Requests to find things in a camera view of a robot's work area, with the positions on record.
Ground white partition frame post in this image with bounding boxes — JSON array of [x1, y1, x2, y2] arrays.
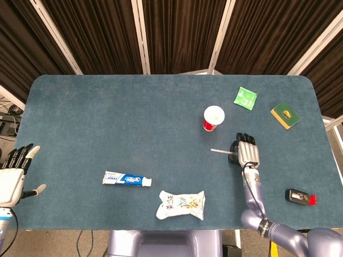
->
[[286, 16, 343, 76], [29, 0, 83, 75], [0, 85, 26, 110], [131, 0, 151, 75], [208, 0, 236, 75]]

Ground dark floor cable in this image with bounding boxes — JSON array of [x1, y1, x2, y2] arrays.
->
[[76, 230, 94, 257]]

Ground green sachet packet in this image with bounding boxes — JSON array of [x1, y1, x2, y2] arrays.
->
[[233, 86, 258, 110]]

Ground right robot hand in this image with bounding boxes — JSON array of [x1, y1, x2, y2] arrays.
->
[[228, 132, 260, 169]]

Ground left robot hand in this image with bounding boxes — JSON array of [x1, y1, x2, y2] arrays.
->
[[0, 143, 47, 207]]

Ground black pleated curtain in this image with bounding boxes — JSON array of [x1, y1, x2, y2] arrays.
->
[[0, 0, 76, 104], [40, 0, 144, 75], [300, 28, 343, 118], [215, 0, 343, 75], [141, 0, 228, 75]]

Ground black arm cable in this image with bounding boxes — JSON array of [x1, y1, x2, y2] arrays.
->
[[242, 162, 267, 219], [0, 207, 19, 257]]

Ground black bottle red cap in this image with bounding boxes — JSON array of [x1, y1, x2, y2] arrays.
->
[[285, 188, 317, 206]]

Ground white snack bag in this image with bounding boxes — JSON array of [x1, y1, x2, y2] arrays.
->
[[156, 190, 206, 221]]

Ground black box under table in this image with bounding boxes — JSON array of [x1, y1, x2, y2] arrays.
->
[[222, 245, 242, 257]]

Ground black cable bundle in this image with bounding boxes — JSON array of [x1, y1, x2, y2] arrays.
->
[[9, 104, 24, 116]]

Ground black device box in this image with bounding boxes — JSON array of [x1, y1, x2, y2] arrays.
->
[[0, 114, 20, 137]]

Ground grey robot torso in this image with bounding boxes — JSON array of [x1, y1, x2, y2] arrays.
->
[[107, 229, 223, 257]]

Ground blue white toothpaste tube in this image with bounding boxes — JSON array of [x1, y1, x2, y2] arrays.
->
[[102, 170, 153, 187]]

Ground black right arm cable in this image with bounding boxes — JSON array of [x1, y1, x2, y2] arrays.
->
[[242, 162, 267, 219]]

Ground white frame foot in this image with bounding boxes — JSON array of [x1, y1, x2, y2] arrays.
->
[[176, 69, 223, 75]]

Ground thin silver rod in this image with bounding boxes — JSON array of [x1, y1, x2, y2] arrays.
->
[[210, 148, 238, 155]]

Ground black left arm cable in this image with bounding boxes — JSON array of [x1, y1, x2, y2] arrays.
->
[[0, 207, 19, 257]]

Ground red paper cup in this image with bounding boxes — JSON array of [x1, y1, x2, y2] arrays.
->
[[203, 105, 226, 132]]

